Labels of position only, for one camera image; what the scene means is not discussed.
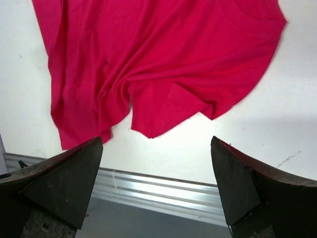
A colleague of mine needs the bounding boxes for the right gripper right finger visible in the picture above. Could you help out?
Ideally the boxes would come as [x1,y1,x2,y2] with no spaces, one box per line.
[211,136,317,238]

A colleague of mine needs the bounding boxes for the red t-shirt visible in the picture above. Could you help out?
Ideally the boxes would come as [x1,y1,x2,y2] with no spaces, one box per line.
[33,0,287,150]

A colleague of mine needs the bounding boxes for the aluminium table frame rail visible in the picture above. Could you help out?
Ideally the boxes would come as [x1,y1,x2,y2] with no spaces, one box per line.
[0,152,227,221]

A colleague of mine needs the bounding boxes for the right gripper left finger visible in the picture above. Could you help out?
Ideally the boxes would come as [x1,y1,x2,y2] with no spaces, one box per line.
[0,137,103,238]

